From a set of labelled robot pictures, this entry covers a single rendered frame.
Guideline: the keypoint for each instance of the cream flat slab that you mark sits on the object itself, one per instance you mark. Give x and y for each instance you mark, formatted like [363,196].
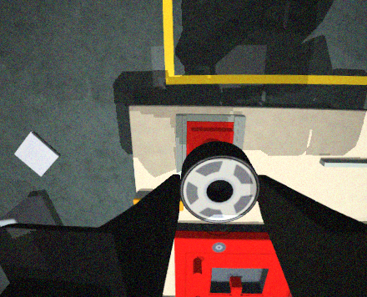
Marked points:
[319,152]

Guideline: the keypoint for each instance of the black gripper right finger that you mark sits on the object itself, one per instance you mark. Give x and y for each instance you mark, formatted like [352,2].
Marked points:
[322,252]

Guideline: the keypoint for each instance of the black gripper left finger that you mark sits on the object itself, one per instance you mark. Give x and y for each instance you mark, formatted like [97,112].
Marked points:
[129,254]

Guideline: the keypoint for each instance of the yellow rectangular border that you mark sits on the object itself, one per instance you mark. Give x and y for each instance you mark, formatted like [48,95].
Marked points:
[237,78]

